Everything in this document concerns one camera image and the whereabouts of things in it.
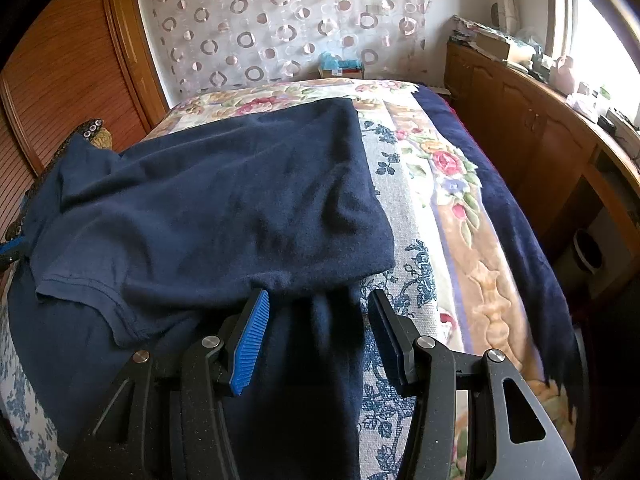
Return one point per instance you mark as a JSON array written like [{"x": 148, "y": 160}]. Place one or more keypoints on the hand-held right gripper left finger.
[{"x": 250, "y": 345}]

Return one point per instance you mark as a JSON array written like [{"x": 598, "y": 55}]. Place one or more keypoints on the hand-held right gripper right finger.
[{"x": 387, "y": 340}]

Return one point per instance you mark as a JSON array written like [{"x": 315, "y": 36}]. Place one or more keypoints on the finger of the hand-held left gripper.
[{"x": 11, "y": 247}]

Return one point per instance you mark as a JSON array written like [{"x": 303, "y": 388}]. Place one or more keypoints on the navy printed t-shirt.
[{"x": 225, "y": 200}]

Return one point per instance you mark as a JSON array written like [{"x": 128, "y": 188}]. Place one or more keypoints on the blue floral bed sheet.
[{"x": 405, "y": 220}]

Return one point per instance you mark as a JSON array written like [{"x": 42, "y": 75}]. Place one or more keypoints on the yellow garment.
[{"x": 102, "y": 139}]

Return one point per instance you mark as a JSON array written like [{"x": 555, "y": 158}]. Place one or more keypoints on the floral bed blanket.
[{"x": 450, "y": 170}]

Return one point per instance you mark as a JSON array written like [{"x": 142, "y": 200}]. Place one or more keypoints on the brown louvred wooden wardrobe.
[{"x": 65, "y": 60}]

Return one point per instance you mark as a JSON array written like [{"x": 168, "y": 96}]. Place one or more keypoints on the round waste bin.
[{"x": 587, "y": 255}]

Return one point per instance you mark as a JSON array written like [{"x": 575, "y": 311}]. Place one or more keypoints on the long wooden cabinet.
[{"x": 540, "y": 130}]

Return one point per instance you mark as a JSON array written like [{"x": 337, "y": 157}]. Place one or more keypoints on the pink tissue pack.
[{"x": 582, "y": 102}]

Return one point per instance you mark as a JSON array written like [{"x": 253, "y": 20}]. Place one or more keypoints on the small black box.
[{"x": 609, "y": 121}]

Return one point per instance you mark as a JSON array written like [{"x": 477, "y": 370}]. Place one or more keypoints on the flat cardboard box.
[{"x": 495, "y": 47}]

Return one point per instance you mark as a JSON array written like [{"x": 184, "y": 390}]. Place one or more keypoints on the stack of papers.
[{"x": 465, "y": 30}]

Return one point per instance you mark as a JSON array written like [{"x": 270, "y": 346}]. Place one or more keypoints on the sheer circle-patterned curtain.
[{"x": 280, "y": 20}]

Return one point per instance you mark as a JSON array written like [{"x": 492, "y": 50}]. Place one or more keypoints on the round dark fan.
[{"x": 495, "y": 12}]

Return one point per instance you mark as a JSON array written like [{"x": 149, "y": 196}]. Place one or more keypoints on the wooden framed window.
[{"x": 595, "y": 45}]

